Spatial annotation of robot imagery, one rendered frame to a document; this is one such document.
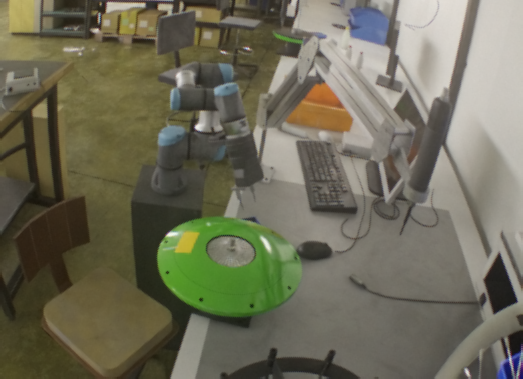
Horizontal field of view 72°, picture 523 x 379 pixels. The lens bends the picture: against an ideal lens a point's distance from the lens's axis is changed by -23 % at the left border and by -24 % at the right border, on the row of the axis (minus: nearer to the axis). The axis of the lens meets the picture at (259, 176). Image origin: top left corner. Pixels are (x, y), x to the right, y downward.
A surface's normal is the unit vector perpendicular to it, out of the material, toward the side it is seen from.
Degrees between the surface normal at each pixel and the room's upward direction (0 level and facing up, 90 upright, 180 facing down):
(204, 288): 23
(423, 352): 0
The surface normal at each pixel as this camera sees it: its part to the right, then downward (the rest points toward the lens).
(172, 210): 0.03, 0.52
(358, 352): 0.14, -0.85
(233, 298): 0.16, -0.57
